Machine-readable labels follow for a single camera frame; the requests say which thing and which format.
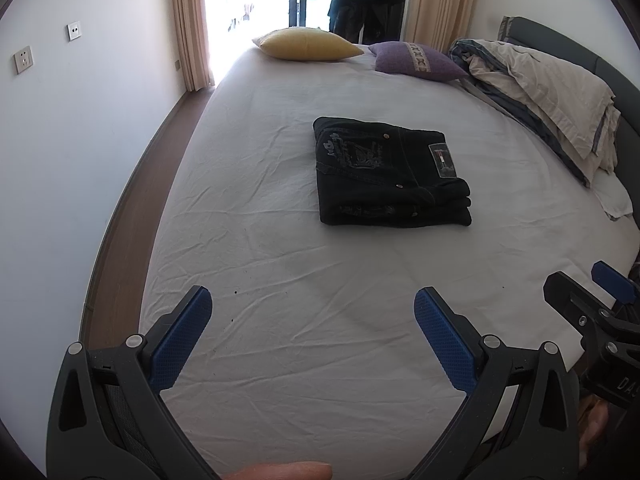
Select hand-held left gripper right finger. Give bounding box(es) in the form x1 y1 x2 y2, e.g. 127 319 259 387
407 287 581 480

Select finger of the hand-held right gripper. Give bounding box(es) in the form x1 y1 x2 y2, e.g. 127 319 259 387
543 271 608 343
591 260 640 307

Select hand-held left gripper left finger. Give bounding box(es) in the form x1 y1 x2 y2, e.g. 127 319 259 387
46 285 221 480

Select black denim pants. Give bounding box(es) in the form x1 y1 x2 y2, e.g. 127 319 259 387
313 116 473 229

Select person's right hand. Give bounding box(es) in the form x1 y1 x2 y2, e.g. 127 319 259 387
579 394 612 463

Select person's left hand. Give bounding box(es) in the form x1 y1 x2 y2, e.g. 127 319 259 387
221 461 334 480

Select white pillow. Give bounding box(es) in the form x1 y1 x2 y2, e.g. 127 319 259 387
594 174 634 222

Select bed with white sheet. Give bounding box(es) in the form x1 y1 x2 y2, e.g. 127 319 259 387
139 42 640 480

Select beige and grey folded quilt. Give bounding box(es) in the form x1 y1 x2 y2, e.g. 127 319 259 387
447 37 622 189

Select dark grey bed headboard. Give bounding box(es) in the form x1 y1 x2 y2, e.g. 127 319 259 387
500 16 640 186

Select purple patterned pillow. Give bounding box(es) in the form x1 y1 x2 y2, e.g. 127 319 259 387
369 41 470 82

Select beige curtain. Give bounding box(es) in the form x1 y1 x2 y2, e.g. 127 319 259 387
402 0 482 57
169 0 216 92

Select yellow pillow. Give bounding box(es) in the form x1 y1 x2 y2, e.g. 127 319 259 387
251 28 364 62

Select dark clothes on chair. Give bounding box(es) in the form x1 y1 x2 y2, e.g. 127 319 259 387
327 0 402 44

